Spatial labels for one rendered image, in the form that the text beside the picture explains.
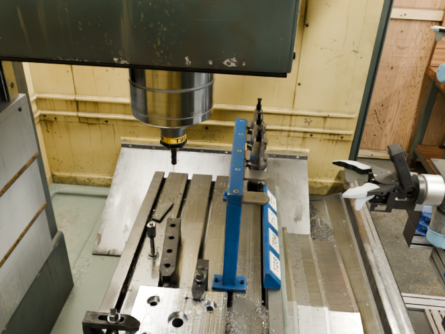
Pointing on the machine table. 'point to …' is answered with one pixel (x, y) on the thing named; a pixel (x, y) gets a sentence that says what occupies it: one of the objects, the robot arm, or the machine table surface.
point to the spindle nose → (171, 97)
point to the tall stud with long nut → (151, 238)
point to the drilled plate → (159, 317)
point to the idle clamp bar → (168, 274)
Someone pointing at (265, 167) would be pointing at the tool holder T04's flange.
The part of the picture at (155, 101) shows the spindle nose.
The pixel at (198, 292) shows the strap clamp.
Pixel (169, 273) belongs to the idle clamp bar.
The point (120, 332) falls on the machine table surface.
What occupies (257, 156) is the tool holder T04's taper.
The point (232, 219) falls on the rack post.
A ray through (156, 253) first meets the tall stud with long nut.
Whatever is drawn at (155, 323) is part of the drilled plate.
